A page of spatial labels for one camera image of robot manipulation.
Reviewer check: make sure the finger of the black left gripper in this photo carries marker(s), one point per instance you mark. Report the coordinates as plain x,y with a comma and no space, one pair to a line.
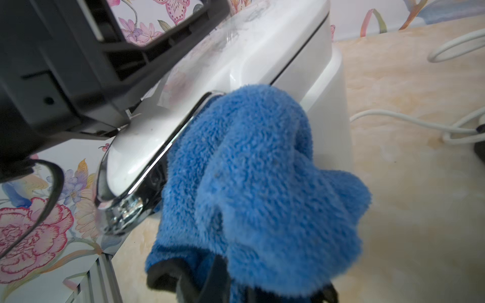
139,68

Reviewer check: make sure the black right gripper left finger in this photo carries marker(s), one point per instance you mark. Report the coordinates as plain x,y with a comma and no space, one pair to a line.
210,282

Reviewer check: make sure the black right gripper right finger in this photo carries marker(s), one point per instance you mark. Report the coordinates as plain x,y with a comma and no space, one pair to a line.
327,294

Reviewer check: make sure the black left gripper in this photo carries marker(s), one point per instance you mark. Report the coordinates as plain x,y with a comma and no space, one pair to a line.
63,71

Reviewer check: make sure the blue microfiber cloth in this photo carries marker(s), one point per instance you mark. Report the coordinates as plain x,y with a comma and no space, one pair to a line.
242,184

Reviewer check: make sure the white coffee machine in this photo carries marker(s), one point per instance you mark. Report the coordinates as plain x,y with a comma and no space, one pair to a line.
285,44

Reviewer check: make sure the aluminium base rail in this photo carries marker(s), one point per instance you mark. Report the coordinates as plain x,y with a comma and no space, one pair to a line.
99,284

